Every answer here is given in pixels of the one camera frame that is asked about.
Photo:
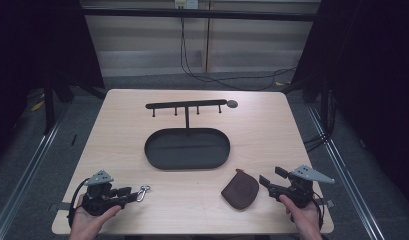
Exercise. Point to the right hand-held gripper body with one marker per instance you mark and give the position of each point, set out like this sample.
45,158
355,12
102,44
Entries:
300,193

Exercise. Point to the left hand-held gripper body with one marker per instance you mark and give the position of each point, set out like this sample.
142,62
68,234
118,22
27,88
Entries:
98,200

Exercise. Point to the brown leather pouch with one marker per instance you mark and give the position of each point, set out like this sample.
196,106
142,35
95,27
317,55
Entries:
240,190

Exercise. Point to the black hook rack with tray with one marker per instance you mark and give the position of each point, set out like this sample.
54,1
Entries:
187,150

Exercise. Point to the person's left hand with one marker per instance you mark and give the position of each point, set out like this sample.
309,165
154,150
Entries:
87,225

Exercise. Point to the person's right hand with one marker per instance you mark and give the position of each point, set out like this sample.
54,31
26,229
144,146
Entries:
307,221

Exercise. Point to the grey tape strip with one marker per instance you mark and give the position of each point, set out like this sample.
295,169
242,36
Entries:
60,206
327,202

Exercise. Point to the small black floor object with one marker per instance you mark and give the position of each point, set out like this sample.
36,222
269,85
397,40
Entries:
73,140

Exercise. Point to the yellow floor tape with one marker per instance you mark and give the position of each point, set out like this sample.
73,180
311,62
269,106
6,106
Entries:
37,106

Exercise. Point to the black curtain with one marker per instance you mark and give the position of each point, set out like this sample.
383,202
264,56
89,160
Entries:
35,50
375,83

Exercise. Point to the black horizontal metal bar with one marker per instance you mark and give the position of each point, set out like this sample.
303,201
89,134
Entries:
198,14

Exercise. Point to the metal floor rail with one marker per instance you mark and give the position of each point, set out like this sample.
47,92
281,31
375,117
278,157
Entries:
345,170
28,170

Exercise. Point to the white wall outlet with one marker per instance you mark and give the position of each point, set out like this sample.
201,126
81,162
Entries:
187,4

